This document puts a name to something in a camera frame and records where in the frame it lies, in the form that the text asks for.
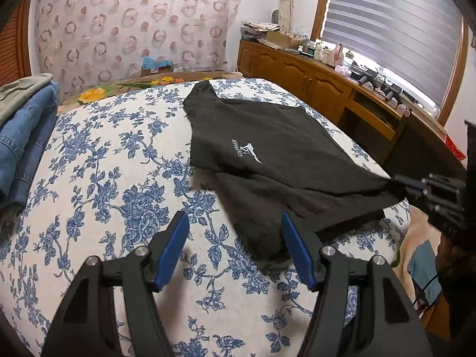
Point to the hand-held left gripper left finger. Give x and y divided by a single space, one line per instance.
174 249

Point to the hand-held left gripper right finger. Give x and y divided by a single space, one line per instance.
297 253

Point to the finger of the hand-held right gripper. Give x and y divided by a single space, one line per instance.
433 204
412 182

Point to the black t-shirt with logo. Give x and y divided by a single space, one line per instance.
279 148

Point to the person's right forearm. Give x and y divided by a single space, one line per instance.
459 267

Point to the red packet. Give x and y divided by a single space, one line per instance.
455 148

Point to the black tools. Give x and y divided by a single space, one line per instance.
375 80

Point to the blue floral bed sheet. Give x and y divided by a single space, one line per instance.
111 137

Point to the wooden cabinet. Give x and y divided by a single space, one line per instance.
297 74

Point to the white jars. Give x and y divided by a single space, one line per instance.
323 51

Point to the grey striped window blind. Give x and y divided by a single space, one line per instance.
394 18

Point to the flower print blanket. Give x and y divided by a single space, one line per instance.
93 95

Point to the folded blue jeans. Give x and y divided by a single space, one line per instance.
22 145

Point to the cardboard box with blue cloth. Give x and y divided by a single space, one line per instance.
158 65

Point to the open cardboard box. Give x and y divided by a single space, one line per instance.
284 39

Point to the stack of papers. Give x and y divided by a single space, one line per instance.
256 29

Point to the grey-green folded cloth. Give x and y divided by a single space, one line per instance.
18 91

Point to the circle patterned curtain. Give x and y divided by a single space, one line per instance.
122 26

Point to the wooden slatted wardrobe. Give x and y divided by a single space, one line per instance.
15 52

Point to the dark wooden bed frame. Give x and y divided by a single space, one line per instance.
420 148

